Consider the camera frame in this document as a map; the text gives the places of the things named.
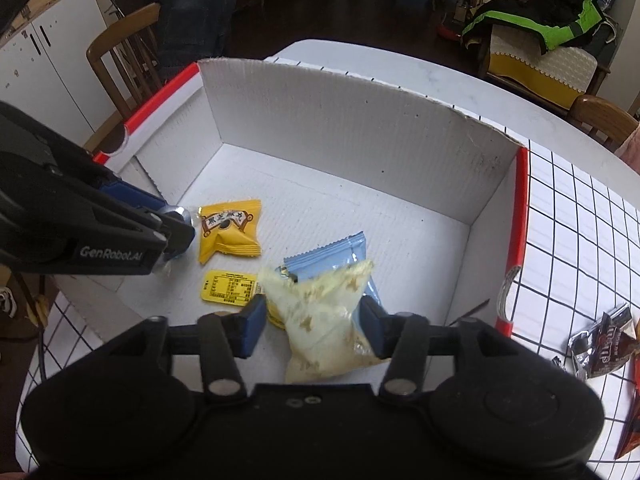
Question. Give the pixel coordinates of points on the yellow snack packet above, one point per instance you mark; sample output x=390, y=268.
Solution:
x=230, y=240

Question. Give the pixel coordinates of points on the cream snack packet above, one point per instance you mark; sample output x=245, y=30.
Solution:
x=320, y=325

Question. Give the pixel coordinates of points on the white cabinet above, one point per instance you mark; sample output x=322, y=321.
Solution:
x=45, y=75

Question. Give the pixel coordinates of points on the red-brown snack packet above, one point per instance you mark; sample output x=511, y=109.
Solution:
x=631, y=437

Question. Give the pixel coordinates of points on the wooden chair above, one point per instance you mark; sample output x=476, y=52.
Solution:
x=107, y=60
x=600, y=117

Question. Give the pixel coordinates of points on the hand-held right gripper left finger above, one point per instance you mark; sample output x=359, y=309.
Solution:
x=252, y=322

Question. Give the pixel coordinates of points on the sofa with cream cover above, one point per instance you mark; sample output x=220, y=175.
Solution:
x=540, y=72

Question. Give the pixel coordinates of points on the small yellow packet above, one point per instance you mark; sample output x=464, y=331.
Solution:
x=230, y=287

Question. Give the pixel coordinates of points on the denim jacket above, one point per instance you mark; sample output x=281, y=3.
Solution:
x=195, y=30

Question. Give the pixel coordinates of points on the dark brown chocolate packet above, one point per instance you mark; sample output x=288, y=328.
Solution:
x=600, y=350

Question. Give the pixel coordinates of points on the red cardboard box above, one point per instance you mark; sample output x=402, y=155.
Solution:
x=350, y=160

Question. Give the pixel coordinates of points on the clear-wrapped dark candy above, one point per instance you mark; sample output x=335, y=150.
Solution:
x=184, y=215

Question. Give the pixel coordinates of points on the light blue snack packet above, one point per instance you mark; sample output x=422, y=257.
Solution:
x=325, y=255

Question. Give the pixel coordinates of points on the black green jacket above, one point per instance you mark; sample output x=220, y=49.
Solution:
x=530, y=17

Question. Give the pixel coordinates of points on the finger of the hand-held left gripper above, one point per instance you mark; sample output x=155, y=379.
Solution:
x=135, y=197
x=170, y=232

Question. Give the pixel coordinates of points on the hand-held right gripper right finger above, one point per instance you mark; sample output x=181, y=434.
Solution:
x=372, y=327

